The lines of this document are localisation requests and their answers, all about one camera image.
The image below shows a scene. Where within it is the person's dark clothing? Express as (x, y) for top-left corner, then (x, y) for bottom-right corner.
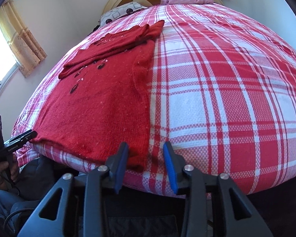
(0, 157), (89, 237)

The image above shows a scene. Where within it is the person's left hand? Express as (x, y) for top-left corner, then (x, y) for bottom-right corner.
(0, 153), (19, 187)

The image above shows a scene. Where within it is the white patterned pillow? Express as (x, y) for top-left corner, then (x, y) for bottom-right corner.
(99, 1), (148, 26)

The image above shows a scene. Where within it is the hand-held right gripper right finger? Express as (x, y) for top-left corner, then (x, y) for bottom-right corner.
(163, 141), (274, 237)

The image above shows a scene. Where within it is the bed with red plaid sheet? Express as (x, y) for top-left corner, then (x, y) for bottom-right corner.
(11, 4), (296, 198)

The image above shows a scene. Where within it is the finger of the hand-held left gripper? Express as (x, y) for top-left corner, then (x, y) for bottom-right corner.
(5, 136), (36, 149)
(16, 130), (37, 140)

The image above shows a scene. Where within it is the sliding window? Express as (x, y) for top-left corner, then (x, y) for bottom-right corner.
(0, 21), (18, 99)

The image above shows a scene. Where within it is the red beaded sweater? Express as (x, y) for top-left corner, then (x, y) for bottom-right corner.
(30, 20), (165, 173)

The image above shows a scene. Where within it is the yellow floral curtain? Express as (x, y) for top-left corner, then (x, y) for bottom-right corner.
(0, 0), (48, 78)

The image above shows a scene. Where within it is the grey cable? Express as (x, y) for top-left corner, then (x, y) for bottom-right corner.
(3, 209), (36, 237)

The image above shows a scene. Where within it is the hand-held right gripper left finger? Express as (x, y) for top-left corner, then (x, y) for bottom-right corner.
(17, 142), (129, 237)

